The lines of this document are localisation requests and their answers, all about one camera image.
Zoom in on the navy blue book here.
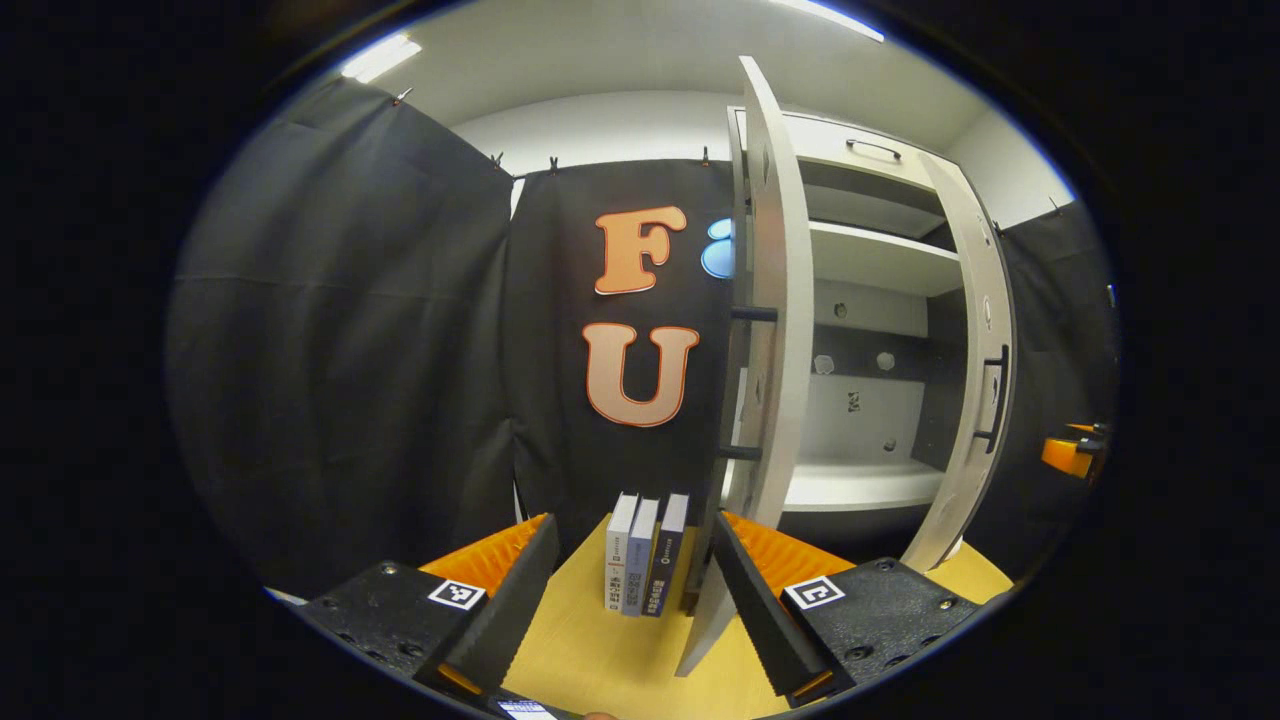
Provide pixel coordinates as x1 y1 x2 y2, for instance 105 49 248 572
643 493 691 618

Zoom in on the white grey wooden cabinet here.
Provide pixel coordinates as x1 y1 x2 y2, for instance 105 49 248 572
727 105 1001 541

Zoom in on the light blue book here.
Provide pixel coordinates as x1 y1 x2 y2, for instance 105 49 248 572
622 498 661 617

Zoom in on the white cabinet door headphones sticker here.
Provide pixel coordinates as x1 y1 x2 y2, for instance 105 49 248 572
900 150 1019 574

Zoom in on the white cabinet door camera sticker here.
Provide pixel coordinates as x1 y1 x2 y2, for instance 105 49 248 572
675 55 816 678

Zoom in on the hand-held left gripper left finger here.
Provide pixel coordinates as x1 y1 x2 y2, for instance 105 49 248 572
290 513 561 698

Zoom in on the white cabinet drawer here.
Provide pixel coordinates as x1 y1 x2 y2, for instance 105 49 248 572
740 108 961 191

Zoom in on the black door handle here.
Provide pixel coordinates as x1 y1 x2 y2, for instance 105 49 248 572
972 345 1011 454
715 303 781 463

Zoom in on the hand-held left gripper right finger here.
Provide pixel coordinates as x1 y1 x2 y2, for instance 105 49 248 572
710 510 986 709

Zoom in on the black backdrop cloth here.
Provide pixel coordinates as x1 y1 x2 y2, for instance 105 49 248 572
165 75 1121 601

